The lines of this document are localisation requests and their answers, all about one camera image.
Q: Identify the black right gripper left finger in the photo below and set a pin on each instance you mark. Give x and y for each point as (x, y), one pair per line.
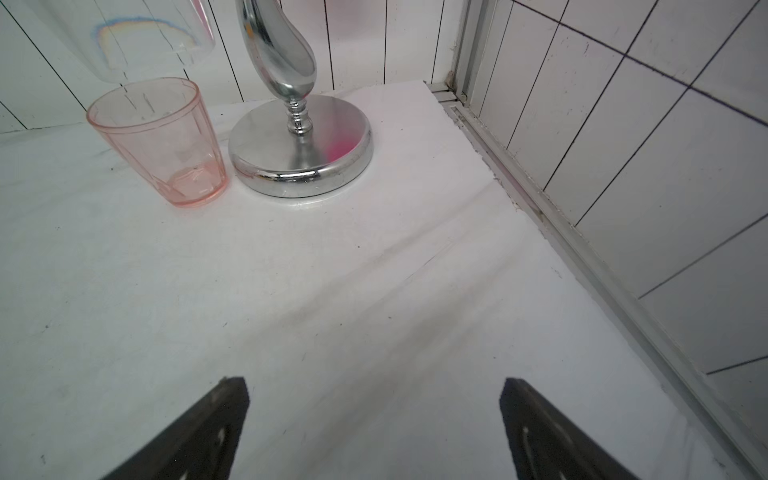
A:
(200, 444)

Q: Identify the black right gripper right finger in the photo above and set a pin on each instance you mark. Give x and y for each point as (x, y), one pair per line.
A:
(545, 444)

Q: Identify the chrome glass holder stand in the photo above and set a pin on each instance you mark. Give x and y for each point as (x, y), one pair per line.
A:
(299, 144)

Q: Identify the pink plastic cup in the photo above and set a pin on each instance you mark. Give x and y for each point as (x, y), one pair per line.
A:
(162, 129)

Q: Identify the clear hanging wine glass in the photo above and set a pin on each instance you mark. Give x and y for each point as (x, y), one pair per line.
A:
(124, 41)

